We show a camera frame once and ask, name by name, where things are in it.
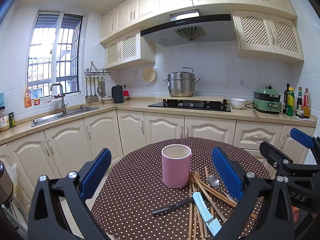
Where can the orange bottle on windowsill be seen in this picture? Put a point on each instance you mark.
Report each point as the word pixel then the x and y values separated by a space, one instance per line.
pixel 27 98

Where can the stainless steel sink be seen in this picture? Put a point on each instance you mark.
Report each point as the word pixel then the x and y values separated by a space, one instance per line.
pixel 61 115

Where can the round bamboo wall trivet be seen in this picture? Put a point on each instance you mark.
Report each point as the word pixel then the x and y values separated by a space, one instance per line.
pixel 149 74

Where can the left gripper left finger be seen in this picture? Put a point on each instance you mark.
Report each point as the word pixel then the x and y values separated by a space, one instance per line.
pixel 92 173

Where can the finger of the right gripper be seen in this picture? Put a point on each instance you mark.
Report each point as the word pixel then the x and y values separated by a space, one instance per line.
pixel 302 138
pixel 274 156

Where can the person's right hand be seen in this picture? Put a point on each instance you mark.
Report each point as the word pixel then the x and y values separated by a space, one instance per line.
pixel 296 214

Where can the dark olive oil bottle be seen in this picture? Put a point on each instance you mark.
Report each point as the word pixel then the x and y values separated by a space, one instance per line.
pixel 285 98

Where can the green electric cooker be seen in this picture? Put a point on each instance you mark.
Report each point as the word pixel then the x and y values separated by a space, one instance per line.
pixel 267 100

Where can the black electric kettle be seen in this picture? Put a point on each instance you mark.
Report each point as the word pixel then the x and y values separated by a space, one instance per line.
pixel 117 94

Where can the dark soy sauce bottle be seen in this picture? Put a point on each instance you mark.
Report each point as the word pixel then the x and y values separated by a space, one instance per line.
pixel 299 102

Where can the small dark green jar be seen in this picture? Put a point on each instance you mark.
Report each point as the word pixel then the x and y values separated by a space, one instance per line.
pixel 11 119

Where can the left lattice door cabinet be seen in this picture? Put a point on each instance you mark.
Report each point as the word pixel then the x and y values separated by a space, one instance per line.
pixel 128 51

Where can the light blue handled knife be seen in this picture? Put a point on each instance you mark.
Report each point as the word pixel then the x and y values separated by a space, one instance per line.
pixel 212 223

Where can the black gas stove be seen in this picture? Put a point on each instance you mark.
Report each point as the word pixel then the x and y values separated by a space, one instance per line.
pixel 206 105

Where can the hanging utensil rack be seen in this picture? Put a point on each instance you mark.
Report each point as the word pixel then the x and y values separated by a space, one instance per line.
pixel 95 83

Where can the range hood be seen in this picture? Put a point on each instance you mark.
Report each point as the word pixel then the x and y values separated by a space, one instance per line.
pixel 207 28

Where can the red label sauce bottle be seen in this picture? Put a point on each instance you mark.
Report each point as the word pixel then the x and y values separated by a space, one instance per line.
pixel 306 104

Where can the jar with white label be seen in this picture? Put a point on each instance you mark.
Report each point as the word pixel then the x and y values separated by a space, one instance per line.
pixel 4 120

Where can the upper cream cabinets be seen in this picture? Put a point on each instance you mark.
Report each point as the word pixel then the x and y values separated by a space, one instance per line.
pixel 142 14

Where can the right lattice door cabinet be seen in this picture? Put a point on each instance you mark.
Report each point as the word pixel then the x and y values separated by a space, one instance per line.
pixel 267 37

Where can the cream cabinets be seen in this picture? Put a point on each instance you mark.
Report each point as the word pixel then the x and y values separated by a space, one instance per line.
pixel 65 144
pixel 142 14

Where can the white bowl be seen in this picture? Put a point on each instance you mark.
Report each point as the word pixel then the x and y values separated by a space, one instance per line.
pixel 237 103

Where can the pink utensil holder cup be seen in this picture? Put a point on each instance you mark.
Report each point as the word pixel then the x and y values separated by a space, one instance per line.
pixel 176 160

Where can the lower cream cabinets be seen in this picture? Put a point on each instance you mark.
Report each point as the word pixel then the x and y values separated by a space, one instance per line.
pixel 65 144

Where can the brown polka dot tablecloth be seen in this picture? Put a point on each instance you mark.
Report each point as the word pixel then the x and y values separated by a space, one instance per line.
pixel 135 187

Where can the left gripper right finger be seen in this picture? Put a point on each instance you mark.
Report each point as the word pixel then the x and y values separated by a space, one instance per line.
pixel 227 172

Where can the kitchen faucet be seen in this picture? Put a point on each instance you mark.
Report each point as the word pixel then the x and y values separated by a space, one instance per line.
pixel 61 95

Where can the stainless steel steamer pot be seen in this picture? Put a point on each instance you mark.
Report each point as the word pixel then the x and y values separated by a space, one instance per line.
pixel 181 84

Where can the lattice door cabinet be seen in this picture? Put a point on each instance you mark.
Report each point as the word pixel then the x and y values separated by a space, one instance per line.
pixel 128 51
pixel 267 37

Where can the yellow green bottle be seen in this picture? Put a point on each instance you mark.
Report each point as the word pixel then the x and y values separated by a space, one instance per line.
pixel 290 101

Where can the window with bars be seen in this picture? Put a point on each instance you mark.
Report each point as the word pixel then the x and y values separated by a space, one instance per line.
pixel 53 58

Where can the black pen tool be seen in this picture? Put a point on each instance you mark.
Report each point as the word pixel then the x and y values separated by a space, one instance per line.
pixel 172 207

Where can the metal spoon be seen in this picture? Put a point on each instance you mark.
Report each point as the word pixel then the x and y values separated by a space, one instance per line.
pixel 215 183

